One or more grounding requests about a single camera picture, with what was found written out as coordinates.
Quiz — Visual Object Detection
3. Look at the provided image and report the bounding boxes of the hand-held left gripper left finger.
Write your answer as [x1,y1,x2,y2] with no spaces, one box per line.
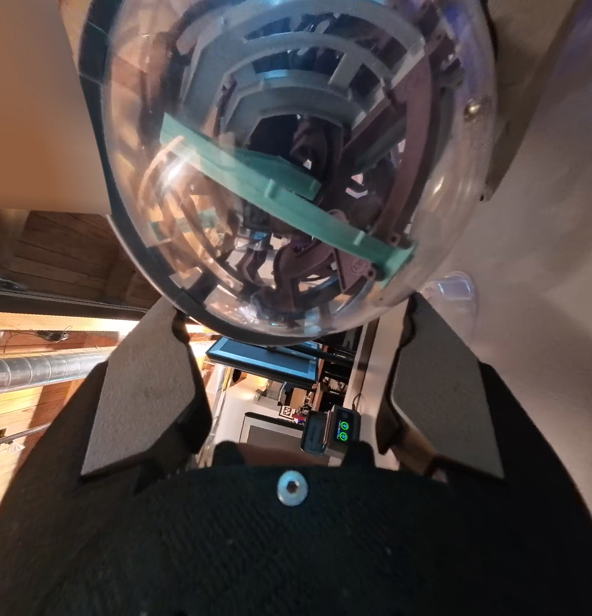
[80,299,213,478]

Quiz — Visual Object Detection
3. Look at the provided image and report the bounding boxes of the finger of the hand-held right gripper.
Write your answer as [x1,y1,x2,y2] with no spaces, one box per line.
[480,0,585,203]

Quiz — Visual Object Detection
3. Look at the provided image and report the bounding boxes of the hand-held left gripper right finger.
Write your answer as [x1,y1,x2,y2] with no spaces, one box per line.
[376,293,506,479]

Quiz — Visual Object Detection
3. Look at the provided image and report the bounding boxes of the clear plastic ring stand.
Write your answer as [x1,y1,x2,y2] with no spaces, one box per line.
[420,271,480,319]

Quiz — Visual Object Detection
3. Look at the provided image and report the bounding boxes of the clear plastic maze ball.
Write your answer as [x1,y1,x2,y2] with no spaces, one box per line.
[78,0,500,348]

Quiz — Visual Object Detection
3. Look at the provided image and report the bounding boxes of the black device green lights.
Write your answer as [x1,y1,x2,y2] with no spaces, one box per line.
[301,405,362,456]

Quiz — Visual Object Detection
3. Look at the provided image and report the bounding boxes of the grey flat screen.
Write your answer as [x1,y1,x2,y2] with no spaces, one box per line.
[206,336,322,387]

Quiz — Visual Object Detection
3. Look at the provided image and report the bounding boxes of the silver air duct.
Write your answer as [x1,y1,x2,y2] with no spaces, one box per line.
[0,349,115,396]

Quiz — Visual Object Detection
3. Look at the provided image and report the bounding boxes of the black ceiling rail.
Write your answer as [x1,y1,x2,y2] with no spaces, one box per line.
[0,277,150,319]

